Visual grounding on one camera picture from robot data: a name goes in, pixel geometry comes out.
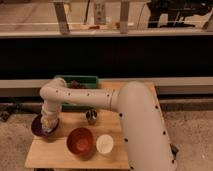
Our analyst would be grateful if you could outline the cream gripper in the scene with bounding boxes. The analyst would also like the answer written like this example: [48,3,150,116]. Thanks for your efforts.
[41,111,58,128]

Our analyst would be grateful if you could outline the grey blue towel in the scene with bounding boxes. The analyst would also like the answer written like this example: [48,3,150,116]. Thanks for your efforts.
[42,124,56,133]

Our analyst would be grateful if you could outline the purple bowl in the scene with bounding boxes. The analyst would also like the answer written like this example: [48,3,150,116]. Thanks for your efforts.
[31,114,59,137]

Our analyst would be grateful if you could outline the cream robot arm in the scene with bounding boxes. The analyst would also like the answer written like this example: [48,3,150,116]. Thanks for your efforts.
[40,78,176,171]

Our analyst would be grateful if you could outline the orange brown bowl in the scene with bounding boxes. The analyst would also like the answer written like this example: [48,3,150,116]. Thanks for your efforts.
[66,127,93,156]

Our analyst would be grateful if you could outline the green plastic bin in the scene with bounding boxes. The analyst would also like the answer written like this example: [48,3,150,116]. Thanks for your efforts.
[61,75,99,112]

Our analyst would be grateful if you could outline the small dark metal cup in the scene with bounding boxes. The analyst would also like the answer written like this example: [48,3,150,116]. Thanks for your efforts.
[86,110,97,125]

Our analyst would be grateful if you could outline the black machine behind window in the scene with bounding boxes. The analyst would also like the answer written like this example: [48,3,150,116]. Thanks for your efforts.
[147,0,213,28]

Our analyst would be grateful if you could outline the grey post left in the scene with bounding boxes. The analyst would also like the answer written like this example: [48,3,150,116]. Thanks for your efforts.
[54,1,70,35]

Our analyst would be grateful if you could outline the grey sign post middle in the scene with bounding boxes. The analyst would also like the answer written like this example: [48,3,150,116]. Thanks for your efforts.
[94,0,106,25]

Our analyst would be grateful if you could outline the grey post right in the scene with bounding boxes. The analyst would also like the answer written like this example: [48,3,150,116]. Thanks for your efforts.
[120,0,130,34]

